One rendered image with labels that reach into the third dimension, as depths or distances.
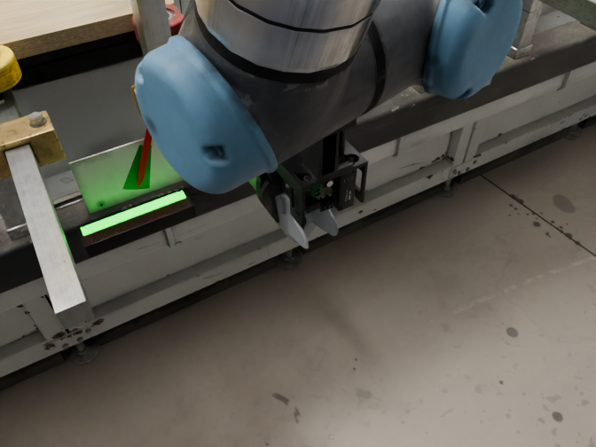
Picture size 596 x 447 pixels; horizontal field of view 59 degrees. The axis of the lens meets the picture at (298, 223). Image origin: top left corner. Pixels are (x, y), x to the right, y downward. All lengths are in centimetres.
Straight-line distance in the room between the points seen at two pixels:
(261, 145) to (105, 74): 77
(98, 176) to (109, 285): 60
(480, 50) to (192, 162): 17
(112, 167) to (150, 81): 57
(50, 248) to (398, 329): 109
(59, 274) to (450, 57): 43
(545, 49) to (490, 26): 98
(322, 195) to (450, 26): 24
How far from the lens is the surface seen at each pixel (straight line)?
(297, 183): 46
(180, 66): 23
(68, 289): 57
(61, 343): 143
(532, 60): 126
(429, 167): 174
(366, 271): 162
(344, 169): 47
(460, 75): 32
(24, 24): 93
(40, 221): 65
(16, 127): 78
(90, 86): 100
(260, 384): 142
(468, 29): 31
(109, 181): 83
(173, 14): 88
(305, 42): 21
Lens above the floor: 128
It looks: 47 degrees down
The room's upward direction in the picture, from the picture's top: straight up
